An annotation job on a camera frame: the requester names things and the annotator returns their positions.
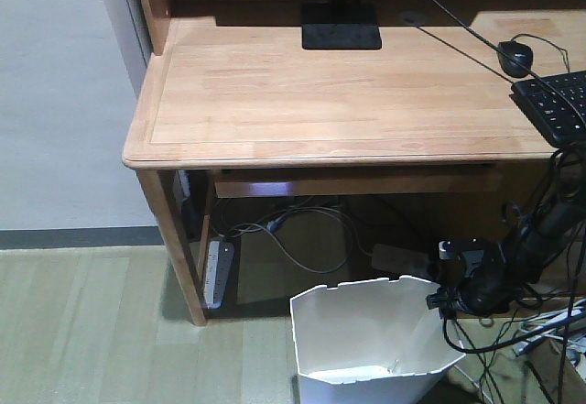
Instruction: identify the black keyboard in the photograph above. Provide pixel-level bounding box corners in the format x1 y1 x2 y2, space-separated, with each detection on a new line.
511 71 585 148

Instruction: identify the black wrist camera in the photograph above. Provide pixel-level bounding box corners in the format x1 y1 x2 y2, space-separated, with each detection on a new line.
439 238 490 260

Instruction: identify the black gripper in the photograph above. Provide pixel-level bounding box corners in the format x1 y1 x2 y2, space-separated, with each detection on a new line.
426 257 526 318

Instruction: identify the grey power strip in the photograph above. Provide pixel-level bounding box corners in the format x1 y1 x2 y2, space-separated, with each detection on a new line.
203 240 234 310

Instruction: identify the white power adapter box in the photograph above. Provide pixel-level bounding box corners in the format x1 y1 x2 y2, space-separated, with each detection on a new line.
371 244 429 277

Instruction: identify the black monitor stand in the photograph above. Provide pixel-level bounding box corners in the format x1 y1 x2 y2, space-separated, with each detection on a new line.
300 0 383 50

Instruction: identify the white power strip right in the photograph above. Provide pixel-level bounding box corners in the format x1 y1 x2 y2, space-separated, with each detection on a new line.
513 309 569 356

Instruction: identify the white plastic trash bin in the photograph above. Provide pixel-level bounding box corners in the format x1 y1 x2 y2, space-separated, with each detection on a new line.
289 276 464 403

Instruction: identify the black monitor cable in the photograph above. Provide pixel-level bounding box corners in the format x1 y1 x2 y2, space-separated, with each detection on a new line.
396 0 586 116

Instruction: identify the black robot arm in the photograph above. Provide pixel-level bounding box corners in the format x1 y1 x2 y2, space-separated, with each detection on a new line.
426 146 585 319

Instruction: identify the grey cable under desk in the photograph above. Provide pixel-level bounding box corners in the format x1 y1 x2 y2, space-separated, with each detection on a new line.
228 206 353 274

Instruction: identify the wooden desk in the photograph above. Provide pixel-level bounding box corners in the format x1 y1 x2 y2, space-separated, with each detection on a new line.
121 0 586 327

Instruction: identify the black computer mouse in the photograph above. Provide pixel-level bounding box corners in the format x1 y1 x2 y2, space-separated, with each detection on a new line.
497 40 534 79

